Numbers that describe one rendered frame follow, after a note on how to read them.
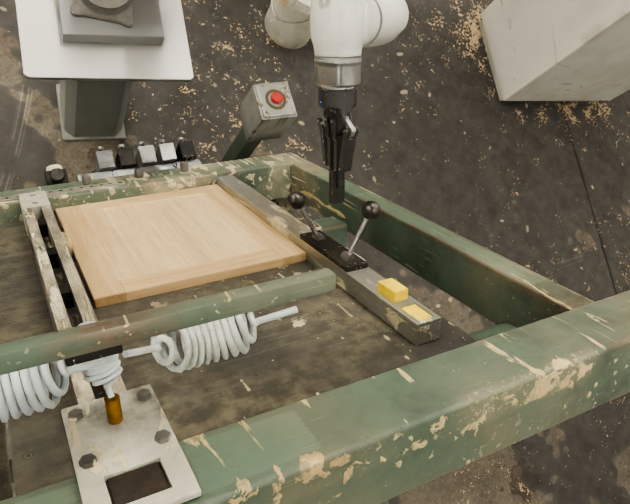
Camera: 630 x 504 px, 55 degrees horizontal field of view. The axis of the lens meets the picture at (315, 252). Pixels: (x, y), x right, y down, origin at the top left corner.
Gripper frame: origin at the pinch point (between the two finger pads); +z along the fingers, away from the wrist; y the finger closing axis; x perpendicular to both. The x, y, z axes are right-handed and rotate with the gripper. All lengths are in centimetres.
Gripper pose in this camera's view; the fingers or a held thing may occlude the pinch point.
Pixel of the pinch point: (336, 186)
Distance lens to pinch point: 127.0
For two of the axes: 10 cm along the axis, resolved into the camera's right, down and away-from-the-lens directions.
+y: -4.7, -3.5, 8.1
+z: 0.1, 9.2, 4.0
